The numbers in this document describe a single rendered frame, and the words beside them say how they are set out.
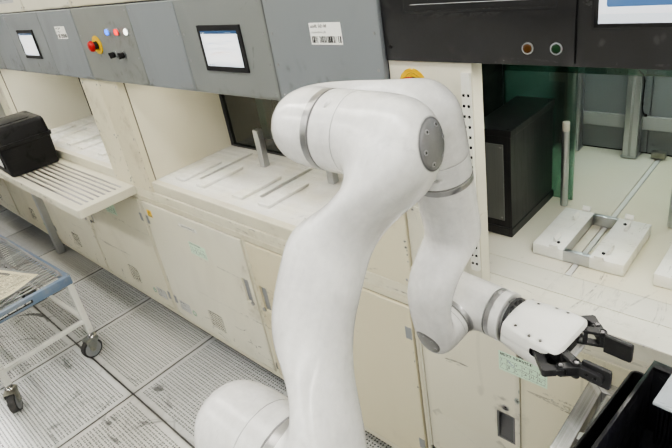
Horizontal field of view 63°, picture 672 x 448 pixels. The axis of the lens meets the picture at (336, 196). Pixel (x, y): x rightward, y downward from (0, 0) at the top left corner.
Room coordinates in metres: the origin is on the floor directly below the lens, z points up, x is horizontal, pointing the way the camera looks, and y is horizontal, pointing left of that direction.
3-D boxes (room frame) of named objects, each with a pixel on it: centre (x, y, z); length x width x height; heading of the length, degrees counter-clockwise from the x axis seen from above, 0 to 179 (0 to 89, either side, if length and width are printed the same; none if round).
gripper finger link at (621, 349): (0.61, -0.37, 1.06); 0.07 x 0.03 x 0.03; 38
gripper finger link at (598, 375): (0.55, -0.30, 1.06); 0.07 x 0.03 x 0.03; 38
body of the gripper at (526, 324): (0.65, -0.28, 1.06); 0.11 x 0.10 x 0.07; 38
